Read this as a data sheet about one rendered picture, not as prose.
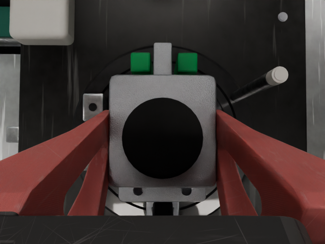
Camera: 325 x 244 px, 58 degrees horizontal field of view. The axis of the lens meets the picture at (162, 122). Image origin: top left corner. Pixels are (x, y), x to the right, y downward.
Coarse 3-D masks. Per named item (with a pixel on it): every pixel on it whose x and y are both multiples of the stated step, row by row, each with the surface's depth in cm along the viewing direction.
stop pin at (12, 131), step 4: (8, 128) 25; (12, 128) 25; (16, 128) 25; (8, 132) 25; (12, 132) 25; (16, 132) 25; (8, 136) 25; (12, 136) 25; (16, 136) 25; (8, 140) 25; (12, 140) 25; (16, 140) 25
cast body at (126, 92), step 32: (160, 64) 16; (128, 96) 12; (160, 96) 12; (192, 96) 12; (128, 128) 11; (160, 128) 11; (192, 128) 11; (128, 160) 12; (160, 160) 11; (192, 160) 11; (128, 192) 14; (160, 192) 14; (192, 192) 14
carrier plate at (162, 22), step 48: (96, 0) 25; (144, 0) 25; (192, 0) 25; (240, 0) 25; (288, 0) 25; (48, 48) 24; (96, 48) 24; (192, 48) 25; (240, 48) 25; (288, 48) 25; (48, 96) 24; (288, 96) 24; (288, 144) 24
